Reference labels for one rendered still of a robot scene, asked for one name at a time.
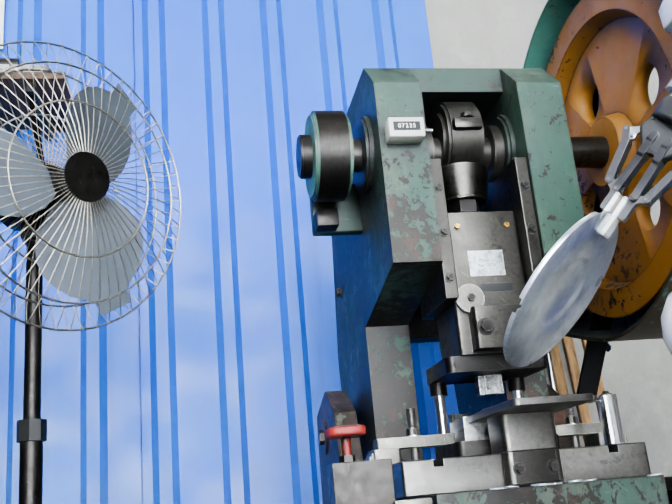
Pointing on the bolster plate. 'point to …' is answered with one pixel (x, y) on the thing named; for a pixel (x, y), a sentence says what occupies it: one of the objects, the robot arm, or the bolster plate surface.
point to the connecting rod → (463, 157)
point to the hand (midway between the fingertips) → (611, 215)
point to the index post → (610, 419)
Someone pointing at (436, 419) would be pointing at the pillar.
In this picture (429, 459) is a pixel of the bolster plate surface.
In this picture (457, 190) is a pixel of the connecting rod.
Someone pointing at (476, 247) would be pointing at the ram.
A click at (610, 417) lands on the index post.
